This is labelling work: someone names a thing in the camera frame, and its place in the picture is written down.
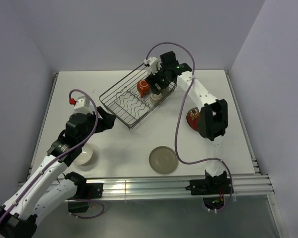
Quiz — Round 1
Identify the small grey espresso cup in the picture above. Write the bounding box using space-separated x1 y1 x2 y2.
161 87 169 95

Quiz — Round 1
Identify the grey stoneware saucer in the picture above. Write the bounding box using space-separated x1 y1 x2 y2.
149 146 178 175

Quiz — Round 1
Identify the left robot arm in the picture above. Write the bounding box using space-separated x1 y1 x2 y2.
0 107 116 238

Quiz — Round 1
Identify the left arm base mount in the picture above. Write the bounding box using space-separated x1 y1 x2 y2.
68 183 105 219

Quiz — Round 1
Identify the dark wire dish rack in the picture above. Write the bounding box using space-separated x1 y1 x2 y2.
99 63 176 129

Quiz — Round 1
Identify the orange black patterned cup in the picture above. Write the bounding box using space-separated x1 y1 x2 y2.
137 79 150 98

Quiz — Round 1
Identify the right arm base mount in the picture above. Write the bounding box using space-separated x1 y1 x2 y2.
185 178 233 211

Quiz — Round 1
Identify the aluminium extrusion rail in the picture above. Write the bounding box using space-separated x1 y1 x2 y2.
13 175 275 204

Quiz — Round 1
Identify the purple cable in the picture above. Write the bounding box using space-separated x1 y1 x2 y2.
146 43 236 211
0 89 105 231

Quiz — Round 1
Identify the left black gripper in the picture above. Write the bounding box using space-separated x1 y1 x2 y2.
78 106 115 146

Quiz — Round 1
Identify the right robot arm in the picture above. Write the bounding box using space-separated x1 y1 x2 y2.
144 51 228 193

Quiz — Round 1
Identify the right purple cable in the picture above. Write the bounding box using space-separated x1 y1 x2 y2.
146 43 236 211

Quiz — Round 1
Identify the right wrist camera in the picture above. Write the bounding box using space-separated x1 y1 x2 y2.
144 57 161 75

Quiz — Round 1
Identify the white ceramic bowl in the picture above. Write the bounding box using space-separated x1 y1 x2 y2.
73 144 93 166

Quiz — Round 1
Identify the red floral plate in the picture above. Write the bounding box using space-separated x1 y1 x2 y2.
186 107 200 131

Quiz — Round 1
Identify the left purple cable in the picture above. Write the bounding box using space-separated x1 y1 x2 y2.
0 89 105 231

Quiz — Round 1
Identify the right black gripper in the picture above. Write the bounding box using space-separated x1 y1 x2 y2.
145 63 172 96

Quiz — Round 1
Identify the small brown speckled cup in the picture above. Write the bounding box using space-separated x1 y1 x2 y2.
150 93 162 104

